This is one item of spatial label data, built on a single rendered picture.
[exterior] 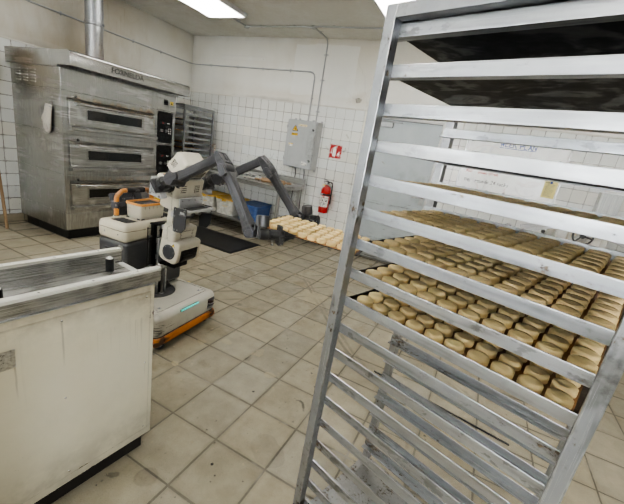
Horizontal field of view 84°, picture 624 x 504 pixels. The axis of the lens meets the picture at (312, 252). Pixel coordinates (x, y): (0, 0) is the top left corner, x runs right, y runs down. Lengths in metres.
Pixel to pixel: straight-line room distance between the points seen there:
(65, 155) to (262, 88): 3.07
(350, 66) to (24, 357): 5.06
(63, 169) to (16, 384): 3.54
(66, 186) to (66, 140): 0.50
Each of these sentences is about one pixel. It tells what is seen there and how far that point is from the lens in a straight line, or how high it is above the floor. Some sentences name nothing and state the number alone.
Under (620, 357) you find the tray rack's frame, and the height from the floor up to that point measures 1.21.
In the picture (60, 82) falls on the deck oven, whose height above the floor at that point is 1.70.
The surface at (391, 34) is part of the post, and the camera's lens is 0.99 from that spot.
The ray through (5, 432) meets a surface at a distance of 1.59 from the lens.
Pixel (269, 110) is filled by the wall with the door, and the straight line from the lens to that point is 6.12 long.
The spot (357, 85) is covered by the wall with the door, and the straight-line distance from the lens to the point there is 5.51.
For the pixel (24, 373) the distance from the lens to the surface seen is 1.49.
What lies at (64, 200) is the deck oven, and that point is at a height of 0.47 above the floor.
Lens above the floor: 1.47
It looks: 16 degrees down
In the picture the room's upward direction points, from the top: 9 degrees clockwise
